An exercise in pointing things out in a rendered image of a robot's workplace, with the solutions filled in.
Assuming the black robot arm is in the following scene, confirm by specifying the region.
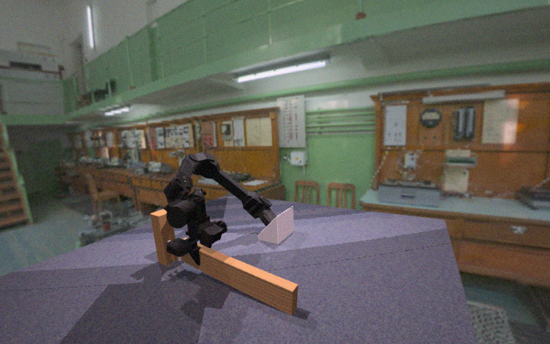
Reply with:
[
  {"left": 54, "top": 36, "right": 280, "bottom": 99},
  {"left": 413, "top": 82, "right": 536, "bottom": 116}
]
[{"left": 164, "top": 152, "right": 276, "bottom": 244}]

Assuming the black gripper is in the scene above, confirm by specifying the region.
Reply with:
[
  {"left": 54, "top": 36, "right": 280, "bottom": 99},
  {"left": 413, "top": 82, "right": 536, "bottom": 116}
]
[{"left": 166, "top": 213, "right": 212, "bottom": 265}]

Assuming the wooden post with slot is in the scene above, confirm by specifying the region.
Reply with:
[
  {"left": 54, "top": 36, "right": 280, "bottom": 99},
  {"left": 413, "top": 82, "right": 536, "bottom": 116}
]
[{"left": 150, "top": 210, "right": 178, "bottom": 266}]

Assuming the wooden bed side rail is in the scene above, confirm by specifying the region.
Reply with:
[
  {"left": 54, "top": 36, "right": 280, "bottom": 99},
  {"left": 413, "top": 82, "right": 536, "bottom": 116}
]
[{"left": 180, "top": 243, "right": 298, "bottom": 315}]

